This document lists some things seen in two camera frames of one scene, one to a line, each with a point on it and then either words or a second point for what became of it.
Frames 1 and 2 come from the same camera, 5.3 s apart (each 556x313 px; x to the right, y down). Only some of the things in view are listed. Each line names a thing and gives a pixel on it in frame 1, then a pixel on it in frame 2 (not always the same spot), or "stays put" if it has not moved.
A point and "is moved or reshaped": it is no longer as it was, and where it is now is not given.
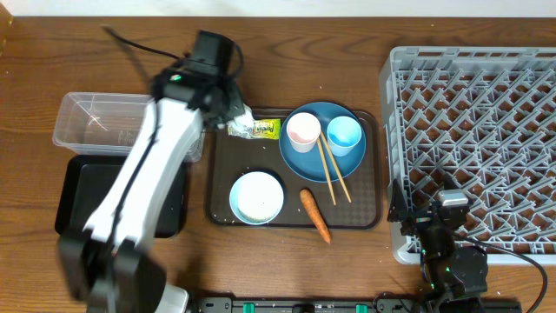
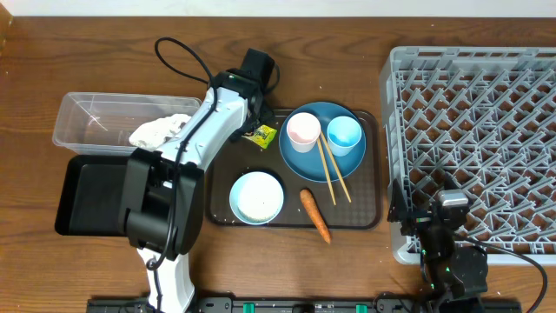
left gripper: [234, 89] -> [268, 112]
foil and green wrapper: [245, 125] is moved or reshaped
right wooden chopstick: [334, 167] stays put
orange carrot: [313, 208] stays put
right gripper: [399, 209] stays put
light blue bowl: [256, 197] stays put
